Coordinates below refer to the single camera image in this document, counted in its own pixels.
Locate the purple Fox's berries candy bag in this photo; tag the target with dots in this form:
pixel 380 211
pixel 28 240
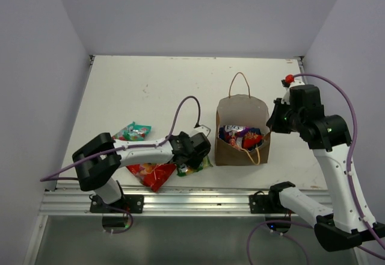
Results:
pixel 233 134

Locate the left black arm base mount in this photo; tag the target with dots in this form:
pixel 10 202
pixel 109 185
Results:
pixel 132 203

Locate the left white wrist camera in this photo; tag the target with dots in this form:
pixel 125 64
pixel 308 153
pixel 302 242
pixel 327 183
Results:
pixel 201 129

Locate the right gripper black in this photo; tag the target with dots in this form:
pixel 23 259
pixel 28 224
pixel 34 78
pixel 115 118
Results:
pixel 274 122

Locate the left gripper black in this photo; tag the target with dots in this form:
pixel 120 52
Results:
pixel 196 159

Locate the teal red candy bag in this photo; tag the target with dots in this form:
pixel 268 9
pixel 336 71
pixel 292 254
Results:
pixel 133 132

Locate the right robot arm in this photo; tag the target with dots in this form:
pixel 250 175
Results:
pixel 349 222

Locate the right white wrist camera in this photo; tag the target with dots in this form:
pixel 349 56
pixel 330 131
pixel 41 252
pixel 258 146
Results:
pixel 288 82

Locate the red fruit candy bag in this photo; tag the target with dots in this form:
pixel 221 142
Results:
pixel 152 175

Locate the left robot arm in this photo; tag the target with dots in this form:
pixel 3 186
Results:
pixel 97 161

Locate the brown paper bag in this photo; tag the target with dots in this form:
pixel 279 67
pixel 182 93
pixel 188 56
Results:
pixel 241 110

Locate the red snack sticks bag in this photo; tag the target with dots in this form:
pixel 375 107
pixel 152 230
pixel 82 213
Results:
pixel 251 141

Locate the aluminium rail frame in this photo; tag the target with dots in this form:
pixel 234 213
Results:
pixel 173 93

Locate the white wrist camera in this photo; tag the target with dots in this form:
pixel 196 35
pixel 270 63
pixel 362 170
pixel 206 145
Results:
pixel 201 129
pixel 288 82

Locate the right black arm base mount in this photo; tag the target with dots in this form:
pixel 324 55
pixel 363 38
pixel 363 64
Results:
pixel 260 203

